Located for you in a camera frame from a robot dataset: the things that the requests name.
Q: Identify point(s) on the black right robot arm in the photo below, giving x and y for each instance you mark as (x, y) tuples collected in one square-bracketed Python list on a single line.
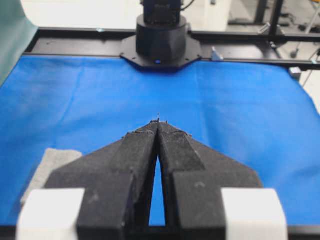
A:
[(161, 34)]

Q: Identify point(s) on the green curtain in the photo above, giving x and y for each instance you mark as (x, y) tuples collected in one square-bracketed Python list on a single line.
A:
[(16, 34)]

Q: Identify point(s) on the black aluminium frame rail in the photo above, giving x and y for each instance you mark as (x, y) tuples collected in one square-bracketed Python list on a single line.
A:
[(226, 47)]

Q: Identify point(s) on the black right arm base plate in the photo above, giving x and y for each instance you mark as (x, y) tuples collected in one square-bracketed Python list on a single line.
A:
[(161, 59)]

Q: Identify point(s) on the blue table cloth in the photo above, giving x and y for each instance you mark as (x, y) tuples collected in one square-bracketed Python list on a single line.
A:
[(256, 114)]

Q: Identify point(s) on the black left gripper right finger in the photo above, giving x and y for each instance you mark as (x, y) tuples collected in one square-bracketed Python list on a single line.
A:
[(210, 196)]

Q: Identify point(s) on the grey and orange sponge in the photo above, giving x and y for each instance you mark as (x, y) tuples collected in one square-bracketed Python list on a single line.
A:
[(51, 160)]

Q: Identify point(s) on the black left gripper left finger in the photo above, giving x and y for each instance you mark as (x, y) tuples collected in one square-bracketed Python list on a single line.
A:
[(100, 196)]

